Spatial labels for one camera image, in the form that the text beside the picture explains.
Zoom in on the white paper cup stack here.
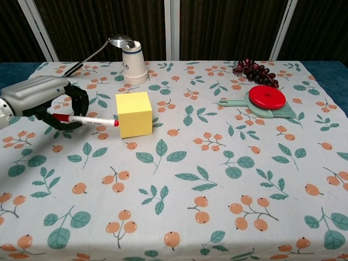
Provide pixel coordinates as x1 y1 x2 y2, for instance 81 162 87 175
121 40 148 85

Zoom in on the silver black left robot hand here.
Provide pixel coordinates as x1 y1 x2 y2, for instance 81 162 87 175
0 76 90 132

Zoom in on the dark fabric partition panel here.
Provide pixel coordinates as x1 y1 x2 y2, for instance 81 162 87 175
170 0 299 62
281 0 348 62
0 0 59 64
24 0 172 62

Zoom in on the yellow foam cube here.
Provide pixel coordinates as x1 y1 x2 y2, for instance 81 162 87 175
115 91 153 140

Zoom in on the metal spoon black handle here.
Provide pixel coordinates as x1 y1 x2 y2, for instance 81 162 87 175
63 34 137 78

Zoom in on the red round disc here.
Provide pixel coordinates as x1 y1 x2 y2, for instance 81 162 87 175
248 84 287 110

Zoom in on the green plastic hand brush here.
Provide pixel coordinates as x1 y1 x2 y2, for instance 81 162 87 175
217 91 298 120

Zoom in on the dark red grape bunch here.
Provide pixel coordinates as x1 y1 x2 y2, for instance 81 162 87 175
232 57 280 89

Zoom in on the red white marker pen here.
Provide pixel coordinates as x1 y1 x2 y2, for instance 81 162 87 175
52 113 120 127

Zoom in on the floral print tablecloth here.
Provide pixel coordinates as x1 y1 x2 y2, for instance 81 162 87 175
0 60 348 261

